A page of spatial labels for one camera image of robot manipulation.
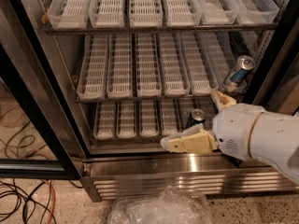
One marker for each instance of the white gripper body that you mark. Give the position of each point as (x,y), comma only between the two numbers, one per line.
(234,130)

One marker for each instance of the steel fridge base grille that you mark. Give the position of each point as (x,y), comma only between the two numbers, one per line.
(146,175)

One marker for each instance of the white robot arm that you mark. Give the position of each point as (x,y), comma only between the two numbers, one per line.
(274,141)

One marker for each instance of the clear plastic bag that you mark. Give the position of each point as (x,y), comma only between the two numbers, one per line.
(170,206)

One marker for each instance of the top wire shelf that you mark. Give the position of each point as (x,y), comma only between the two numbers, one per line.
(164,29)

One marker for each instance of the glass fridge door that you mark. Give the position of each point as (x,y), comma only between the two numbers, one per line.
(37,68)

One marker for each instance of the redbull can shelf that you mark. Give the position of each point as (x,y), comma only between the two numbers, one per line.
(243,66)

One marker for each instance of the bottom wire shelf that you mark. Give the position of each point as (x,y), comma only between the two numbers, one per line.
(138,140)

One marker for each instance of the middle wire shelf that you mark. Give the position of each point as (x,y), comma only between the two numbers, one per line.
(135,98)

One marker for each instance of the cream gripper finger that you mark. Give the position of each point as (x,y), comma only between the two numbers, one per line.
(195,139)
(222,100)

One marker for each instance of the wire shelf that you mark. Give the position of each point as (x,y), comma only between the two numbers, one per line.
(164,29)
(138,140)
(135,98)

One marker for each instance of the blue can bottom shelf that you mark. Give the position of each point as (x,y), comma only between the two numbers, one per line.
(197,116)

